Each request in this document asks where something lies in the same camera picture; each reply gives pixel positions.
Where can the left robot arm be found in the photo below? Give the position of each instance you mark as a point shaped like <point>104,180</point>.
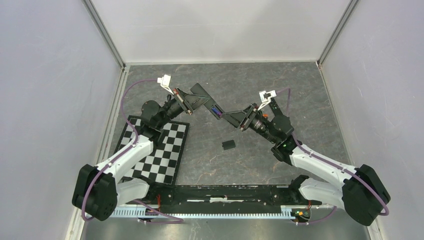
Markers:
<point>98,190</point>

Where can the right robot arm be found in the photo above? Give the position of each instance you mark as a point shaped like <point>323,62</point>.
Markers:
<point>357,190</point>

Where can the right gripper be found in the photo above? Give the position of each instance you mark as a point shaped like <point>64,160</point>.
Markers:
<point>238,118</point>

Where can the purple battery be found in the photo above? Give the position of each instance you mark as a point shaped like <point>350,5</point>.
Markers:
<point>217,112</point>

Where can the white cable comb strip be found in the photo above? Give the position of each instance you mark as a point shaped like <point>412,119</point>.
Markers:
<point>141,212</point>

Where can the checkerboard calibration board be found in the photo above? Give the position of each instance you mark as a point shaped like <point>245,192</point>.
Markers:
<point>162,165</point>

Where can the black battery cover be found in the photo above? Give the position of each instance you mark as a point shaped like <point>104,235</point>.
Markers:
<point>227,145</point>

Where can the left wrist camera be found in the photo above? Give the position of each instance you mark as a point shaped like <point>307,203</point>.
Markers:
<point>164,82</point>

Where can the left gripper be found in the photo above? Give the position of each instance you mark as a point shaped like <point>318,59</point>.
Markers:
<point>190,102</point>

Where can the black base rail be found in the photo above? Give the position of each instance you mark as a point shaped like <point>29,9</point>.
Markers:
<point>224,199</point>

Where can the black remote control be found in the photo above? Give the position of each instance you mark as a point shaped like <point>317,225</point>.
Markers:
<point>218,107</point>

